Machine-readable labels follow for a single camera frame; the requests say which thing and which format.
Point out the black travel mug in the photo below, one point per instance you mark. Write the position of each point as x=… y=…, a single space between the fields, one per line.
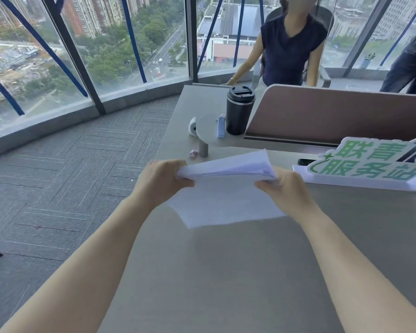
x=240 y=110

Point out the person's left thumb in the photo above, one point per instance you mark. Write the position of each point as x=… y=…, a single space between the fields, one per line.
x=184 y=183

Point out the light blue lighter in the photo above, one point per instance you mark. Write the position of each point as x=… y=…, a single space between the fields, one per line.
x=221 y=126

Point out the brown desk divider panel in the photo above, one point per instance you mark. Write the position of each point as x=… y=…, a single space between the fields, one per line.
x=332 y=114

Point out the black smartphone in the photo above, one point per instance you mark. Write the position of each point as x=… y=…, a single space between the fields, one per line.
x=306 y=162

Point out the grey office chair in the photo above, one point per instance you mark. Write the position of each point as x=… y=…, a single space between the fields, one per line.
x=319 y=41

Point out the small potted plant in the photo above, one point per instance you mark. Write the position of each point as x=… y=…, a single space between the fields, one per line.
x=368 y=60

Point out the white earbuds case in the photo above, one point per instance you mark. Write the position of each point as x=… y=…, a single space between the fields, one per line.
x=193 y=126

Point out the person's right thumb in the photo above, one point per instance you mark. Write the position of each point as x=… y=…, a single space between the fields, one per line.
x=266 y=185

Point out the person's right forearm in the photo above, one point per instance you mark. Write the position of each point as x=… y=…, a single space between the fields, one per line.
x=360 y=273

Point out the person's right hand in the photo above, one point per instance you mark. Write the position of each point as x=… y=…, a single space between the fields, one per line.
x=287 y=190

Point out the pink crumpled wrapper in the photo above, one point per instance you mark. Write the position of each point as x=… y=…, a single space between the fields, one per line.
x=193 y=153

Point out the person's left hand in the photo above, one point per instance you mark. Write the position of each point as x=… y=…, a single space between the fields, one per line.
x=159 y=180

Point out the person's left forearm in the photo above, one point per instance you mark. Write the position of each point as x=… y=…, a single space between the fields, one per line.
x=79 y=270

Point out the green and white sign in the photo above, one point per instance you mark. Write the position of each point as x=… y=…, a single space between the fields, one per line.
x=367 y=161

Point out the white paper sheet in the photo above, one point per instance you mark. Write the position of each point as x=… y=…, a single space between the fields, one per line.
x=225 y=190

